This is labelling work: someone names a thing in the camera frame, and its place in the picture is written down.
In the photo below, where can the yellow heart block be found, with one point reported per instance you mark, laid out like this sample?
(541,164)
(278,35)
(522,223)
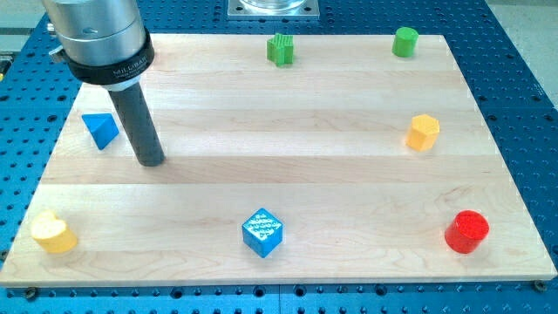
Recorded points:
(52,234)

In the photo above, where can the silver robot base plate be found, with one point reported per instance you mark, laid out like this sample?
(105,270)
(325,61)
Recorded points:
(255,9)

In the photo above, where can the yellow hexagon block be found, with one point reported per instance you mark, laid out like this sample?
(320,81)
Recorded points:
(423,133)

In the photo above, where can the green cylinder block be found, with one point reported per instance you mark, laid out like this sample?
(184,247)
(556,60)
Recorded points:
(404,42)

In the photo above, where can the blue cube block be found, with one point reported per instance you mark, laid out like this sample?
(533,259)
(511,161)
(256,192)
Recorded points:
(262,232)

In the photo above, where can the green star block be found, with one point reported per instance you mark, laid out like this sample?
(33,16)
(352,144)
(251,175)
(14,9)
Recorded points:
(280,49)

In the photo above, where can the blue triangle block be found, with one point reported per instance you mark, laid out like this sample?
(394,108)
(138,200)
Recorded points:
(102,128)

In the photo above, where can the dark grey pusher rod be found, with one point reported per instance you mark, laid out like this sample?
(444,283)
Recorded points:
(134,115)

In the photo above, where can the light wooden board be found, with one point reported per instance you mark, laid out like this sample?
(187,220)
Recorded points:
(320,144)

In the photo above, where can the black board clamp bolt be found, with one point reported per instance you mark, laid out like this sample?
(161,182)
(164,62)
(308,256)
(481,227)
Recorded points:
(30,293)
(539,286)

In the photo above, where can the red cylinder block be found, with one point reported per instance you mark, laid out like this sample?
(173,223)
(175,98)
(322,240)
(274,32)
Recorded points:
(467,231)

